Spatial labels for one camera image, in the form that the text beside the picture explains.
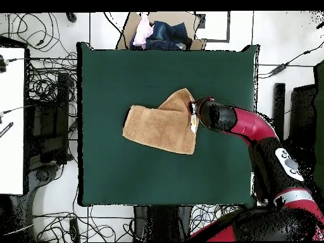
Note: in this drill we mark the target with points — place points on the tan terry towel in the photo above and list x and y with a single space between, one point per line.
162 126

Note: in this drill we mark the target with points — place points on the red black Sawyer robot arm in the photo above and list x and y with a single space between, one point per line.
253 126

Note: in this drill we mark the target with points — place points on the blue denim jeans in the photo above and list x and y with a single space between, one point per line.
167 35

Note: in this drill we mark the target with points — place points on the black upright bar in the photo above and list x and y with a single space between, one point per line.
279 106

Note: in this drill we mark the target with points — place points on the white pink garment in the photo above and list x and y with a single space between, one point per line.
143 30

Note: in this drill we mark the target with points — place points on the brown cardboard box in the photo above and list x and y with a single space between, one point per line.
172 17

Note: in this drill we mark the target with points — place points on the dark green table cloth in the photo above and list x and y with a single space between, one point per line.
121 177

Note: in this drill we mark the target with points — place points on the black panel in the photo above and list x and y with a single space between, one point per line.
302 114

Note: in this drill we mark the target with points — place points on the black equipment stand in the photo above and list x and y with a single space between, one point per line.
48 131

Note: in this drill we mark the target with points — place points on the small black oval object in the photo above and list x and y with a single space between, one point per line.
71 17

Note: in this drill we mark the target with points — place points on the black power strip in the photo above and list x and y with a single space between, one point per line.
74 229

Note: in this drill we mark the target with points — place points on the white side table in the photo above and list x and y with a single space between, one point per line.
11 114

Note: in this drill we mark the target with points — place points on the black printed strip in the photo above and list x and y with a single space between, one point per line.
5 129

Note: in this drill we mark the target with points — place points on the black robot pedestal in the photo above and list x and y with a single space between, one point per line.
162 222

